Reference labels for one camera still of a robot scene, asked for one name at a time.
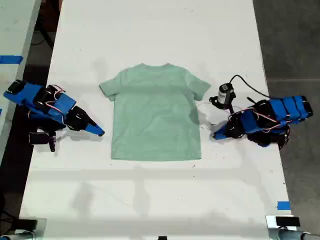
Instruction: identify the black camera cable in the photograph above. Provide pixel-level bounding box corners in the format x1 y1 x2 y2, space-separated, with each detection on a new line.
229 74 271 99

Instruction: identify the long blue tape strip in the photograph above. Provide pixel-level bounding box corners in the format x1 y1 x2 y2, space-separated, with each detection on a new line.
0 55 24 65

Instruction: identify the black floor cable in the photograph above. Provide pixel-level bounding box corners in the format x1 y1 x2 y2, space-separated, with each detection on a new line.
30 23 55 50
0 194 21 235

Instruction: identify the small black box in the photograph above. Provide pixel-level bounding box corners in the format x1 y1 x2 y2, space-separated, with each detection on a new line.
18 219 39 230
275 216 301 227

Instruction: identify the pale side table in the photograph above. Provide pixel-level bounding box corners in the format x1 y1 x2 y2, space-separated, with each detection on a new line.
0 0 42 163

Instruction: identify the silver metal clamp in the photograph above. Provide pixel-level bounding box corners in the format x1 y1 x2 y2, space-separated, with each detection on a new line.
0 217 48 240
265 214 320 240

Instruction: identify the black camera box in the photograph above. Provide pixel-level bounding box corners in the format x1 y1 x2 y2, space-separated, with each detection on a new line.
28 131 50 146
209 83 237 111

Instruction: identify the thin white cable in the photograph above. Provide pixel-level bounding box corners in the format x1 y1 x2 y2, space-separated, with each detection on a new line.
196 101 217 126

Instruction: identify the pale green T-shirt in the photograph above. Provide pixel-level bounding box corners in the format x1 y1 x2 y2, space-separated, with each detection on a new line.
99 63 212 162

